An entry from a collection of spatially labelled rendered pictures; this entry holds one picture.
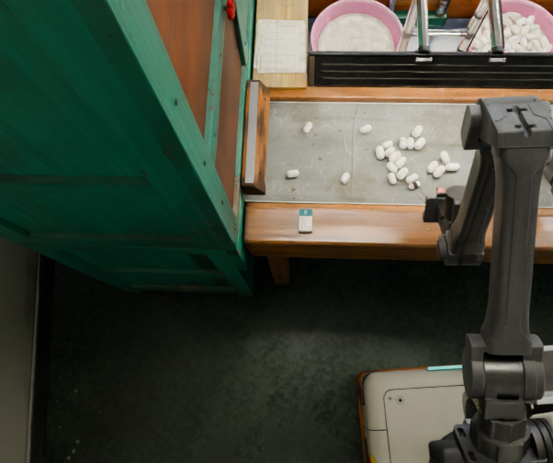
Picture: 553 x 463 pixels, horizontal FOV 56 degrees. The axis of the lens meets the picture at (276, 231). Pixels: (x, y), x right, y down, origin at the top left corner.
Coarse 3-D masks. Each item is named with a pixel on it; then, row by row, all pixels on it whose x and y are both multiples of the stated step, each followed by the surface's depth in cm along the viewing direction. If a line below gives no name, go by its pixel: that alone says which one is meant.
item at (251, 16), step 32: (64, 256) 143; (96, 256) 149; (128, 256) 148; (160, 256) 146; (192, 256) 145; (224, 256) 136; (128, 288) 201; (160, 288) 198; (192, 288) 197; (224, 288) 196
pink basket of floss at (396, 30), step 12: (348, 0) 152; (360, 0) 152; (372, 0) 152; (324, 12) 152; (348, 12) 156; (360, 12) 156; (372, 12) 154; (384, 12) 152; (324, 24) 155; (384, 24) 155; (396, 24) 151; (312, 36) 150; (396, 36) 152; (312, 48) 148; (396, 48) 151
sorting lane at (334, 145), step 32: (288, 128) 146; (320, 128) 145; (352, 128) 145; (384, 128) 145; (448, 128) 144; (288, 160) 143; (320, 160) 143; (352, 160) 142; (384, 160) 142; (416, 160) 142; (288, 192) 141; (320, 192) 141; (352, 192) 140; (384, 192) 140; (416, 192) 139; (544, 192) 138
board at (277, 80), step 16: (272, 0) 152; (288, 0) 152; (304, 0) 152; (256, 16) 151; (272, 16) 151; (288, 16) 151; (304, 16) 151; (272, 80) 146; (288, 80) 145; (304, 80) 145
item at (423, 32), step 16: (416, 0) 112; (480, 0) 115; (496, 0) 110; (416, 16) 120; (480, 16) 118; (496, 16) 109; (416, 32) 126; (432, 32) 126; (448, 32) 126; (464, 32) 125; (496, 32) 108; (400, 48) 132; (464, 48) 130; (496, 48) 107
